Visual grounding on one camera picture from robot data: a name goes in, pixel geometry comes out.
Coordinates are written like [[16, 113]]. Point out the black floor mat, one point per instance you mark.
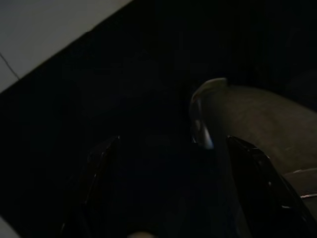
[[148, 74]]

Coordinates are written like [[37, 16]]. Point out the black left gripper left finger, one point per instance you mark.
[[99, 173]]

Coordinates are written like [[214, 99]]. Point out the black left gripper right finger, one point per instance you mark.
[[262, 198]]

